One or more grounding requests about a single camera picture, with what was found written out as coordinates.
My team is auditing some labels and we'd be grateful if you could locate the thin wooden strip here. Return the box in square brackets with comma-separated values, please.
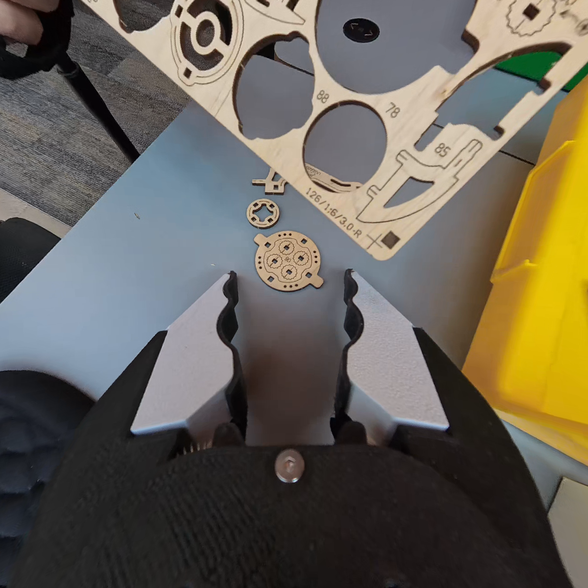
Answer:
[304, 169, 364, 194]

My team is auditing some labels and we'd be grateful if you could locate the laser-cut wooden parts sheet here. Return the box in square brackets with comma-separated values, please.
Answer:
[83, 0, 588, 262]

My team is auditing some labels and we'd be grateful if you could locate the green plastic bin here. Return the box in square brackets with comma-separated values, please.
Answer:
[494, 51, 588, 92]

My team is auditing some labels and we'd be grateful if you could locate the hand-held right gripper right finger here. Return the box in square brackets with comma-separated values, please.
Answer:
[330, 268, 451, 445]

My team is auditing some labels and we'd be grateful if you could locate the small wooden ring gear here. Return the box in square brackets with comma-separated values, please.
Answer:
[245, 197, 283, 230]

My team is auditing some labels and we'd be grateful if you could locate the yellow plastic bin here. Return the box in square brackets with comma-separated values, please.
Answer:
[462, 85, 588, 467]

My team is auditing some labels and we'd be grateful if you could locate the round perforated wooden disc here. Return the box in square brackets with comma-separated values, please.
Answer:
[251, 167, 288, 197]
[253, 229, 325, 293]

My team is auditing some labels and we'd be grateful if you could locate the person's left hand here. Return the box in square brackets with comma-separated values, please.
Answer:
[0, 0, 45, 45]

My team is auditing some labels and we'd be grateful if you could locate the black round table grommet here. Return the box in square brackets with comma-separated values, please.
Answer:
[342, 17, 381, 45]

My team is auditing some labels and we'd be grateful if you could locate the black table leg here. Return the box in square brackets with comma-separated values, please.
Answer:
[62, 57, 141, 160]

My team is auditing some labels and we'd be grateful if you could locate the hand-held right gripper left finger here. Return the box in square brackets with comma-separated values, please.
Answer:
[131, 271, 248, 445]

